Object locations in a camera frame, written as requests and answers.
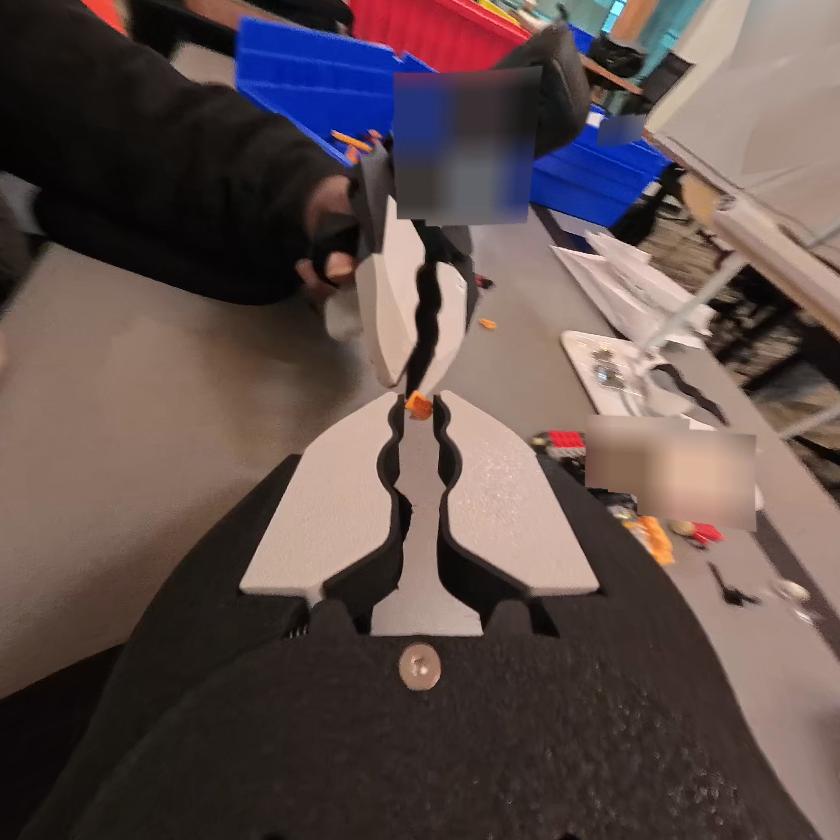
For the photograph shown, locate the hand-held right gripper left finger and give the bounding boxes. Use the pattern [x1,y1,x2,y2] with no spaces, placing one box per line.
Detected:
[238,391,406,636]

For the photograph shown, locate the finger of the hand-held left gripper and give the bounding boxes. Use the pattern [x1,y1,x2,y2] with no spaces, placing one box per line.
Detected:
[356,196,431,395]
[408,259,472,396]

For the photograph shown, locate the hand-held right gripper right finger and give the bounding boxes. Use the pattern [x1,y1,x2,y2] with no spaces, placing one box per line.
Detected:
[433,390,601,636]

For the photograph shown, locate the black red toy car chassis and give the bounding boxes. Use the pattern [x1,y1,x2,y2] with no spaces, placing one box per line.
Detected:
[530,430,637,521]

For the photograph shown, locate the person's left hand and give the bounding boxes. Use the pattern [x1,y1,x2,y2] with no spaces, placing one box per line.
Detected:
[295,174,365,309]

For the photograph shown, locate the black bag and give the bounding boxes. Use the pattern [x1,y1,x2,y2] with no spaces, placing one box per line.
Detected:
[587,33,647,80]

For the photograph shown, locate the black mesh chair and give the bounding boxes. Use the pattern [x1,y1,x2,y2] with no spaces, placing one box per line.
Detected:
[646,52,693,112]

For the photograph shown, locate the red plastic bin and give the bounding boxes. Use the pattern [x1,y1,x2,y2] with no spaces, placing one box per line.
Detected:
[348,0,532,73]

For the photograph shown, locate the orange toy plate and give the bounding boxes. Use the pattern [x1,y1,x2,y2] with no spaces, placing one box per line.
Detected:
[623,515,676,567]

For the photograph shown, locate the clear bag of dark parts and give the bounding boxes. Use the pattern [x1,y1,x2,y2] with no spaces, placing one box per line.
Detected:
[591,348,631,391]

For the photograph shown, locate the long orange toy parts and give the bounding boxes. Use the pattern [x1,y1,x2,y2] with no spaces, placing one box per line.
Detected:
[331,128,382,165]

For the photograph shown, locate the small black toy part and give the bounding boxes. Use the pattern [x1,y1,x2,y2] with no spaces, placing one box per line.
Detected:
[709,563,762,606]

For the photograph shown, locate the large blue plastic bin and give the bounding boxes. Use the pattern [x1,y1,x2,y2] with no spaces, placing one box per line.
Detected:
[235,16,437,165]

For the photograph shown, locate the instruction booklet on stand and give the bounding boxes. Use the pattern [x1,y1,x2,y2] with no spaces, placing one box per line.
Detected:
[561,0,840,454]

